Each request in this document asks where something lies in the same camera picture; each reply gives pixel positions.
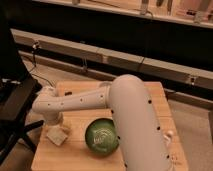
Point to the green ceramic bowl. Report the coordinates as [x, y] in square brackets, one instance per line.
[101, 137]

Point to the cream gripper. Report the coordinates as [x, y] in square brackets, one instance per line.
[62, 127]

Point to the white sponge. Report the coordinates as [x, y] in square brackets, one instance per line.
[57, 136]

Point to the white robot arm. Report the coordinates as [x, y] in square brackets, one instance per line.
[141, 139]

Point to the black office chair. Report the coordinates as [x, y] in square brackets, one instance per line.
[20, 91]

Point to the white plastic bottle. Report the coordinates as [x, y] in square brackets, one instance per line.
[168, 136]

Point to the small black rectangular block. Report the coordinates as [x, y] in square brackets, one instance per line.
[68, 93]

